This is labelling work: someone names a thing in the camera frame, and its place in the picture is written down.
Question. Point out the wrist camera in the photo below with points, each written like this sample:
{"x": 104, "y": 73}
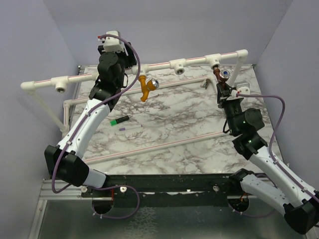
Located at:
{"x": 110, "y": 44}
{"x": 242, "y": 87}

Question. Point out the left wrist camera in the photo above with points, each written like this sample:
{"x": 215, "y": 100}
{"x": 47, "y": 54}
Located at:
{"x": 110, "y": 44}

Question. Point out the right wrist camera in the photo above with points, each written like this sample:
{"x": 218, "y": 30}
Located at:
{"x": 242, "y": 87}

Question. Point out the purple white marker pen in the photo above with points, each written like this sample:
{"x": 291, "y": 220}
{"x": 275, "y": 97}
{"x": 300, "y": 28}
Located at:
{"x": 130, "y": 127}

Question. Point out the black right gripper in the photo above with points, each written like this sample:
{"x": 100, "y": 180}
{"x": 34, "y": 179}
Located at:
{"x": 222, "y": 101}

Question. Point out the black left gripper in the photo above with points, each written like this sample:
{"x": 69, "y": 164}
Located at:
{"x": 130, "y": 60}

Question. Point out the beige stapler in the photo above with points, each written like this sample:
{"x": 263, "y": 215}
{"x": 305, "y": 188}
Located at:
{"x": 205, "y": 83}

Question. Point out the green black marker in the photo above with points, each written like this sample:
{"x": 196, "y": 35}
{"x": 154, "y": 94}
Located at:
{"x": 119, "y": 120}

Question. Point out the white PVC pipe frame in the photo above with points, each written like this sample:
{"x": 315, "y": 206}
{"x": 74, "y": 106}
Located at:
{"x": 139, "y": 72}

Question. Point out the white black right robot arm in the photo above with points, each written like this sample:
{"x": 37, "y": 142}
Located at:
{"x": 291, "y": 196}

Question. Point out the brown water faucet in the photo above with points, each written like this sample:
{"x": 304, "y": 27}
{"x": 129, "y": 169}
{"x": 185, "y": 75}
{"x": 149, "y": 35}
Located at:
{"x": 221, "y": 76}

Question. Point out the black table edge rail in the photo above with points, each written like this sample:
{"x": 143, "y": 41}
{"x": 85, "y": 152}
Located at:
{"x": 171, "y": 190}

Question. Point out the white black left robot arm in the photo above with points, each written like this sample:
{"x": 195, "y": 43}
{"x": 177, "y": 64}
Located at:
{"x": 64, "y": 161}

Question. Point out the orange water faucet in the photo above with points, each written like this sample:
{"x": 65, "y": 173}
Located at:
{"x": 147, "y": 87}

